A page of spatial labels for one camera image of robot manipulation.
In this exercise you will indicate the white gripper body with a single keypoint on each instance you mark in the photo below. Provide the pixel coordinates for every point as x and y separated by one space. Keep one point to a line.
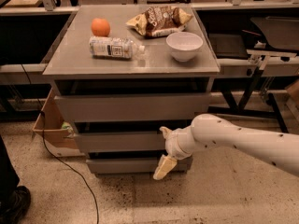
171 143

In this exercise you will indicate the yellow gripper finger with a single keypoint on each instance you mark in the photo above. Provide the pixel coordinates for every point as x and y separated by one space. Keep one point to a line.
165 131
165 165

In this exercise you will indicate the grey drawer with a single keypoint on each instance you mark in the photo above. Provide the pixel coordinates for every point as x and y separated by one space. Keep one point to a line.
132 107
123 166
125 141

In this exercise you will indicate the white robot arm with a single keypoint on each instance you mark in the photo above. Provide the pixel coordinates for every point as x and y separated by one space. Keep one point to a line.
208 131

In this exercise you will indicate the grey bottom drawer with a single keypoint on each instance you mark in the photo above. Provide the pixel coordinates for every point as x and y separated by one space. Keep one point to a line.
123 166

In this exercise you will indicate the grey top drawer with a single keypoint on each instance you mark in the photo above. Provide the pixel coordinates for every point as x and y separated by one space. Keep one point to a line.
132 107

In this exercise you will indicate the grey drawer cabinet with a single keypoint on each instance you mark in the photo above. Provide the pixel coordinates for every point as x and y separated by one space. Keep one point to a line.
73 71

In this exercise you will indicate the white bowl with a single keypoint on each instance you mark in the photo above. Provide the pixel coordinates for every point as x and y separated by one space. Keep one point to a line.
183 46

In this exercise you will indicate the clear plastic water bottle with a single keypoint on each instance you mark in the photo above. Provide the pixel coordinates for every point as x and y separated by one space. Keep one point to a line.
115 47

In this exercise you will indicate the cardboard box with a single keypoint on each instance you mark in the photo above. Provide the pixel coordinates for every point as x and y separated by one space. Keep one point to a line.
57 133

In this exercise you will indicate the brown chip bag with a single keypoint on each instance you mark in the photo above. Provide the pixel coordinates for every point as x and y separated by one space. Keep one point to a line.
160 21

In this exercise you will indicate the orange fruit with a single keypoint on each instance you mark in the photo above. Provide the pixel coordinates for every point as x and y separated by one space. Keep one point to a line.
100 27

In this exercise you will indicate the dark trouser leg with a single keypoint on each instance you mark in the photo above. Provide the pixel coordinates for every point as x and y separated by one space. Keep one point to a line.
9 180

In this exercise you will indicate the black shoe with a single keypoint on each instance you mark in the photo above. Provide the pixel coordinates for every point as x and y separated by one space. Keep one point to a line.
16 207

